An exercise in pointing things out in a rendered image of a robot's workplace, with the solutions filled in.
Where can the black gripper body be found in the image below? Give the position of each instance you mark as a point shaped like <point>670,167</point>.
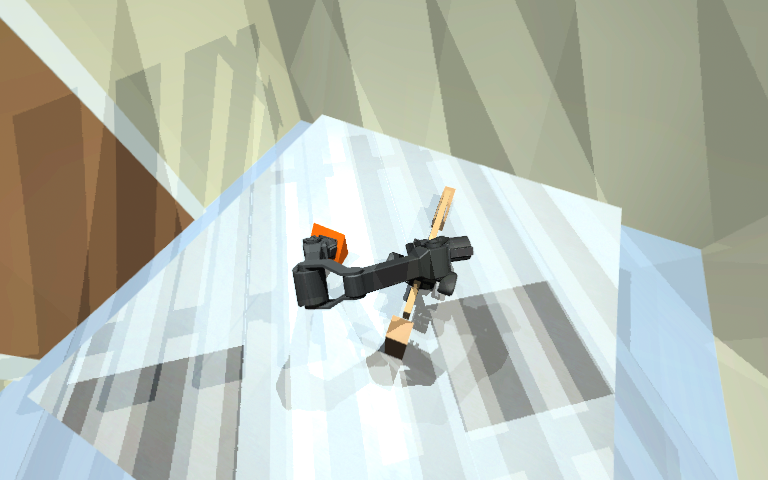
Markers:
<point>446,285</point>

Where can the brown wooden rail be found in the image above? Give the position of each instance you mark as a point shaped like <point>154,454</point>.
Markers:
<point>416,284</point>

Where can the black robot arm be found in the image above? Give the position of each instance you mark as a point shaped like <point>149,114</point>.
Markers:
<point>429,259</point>

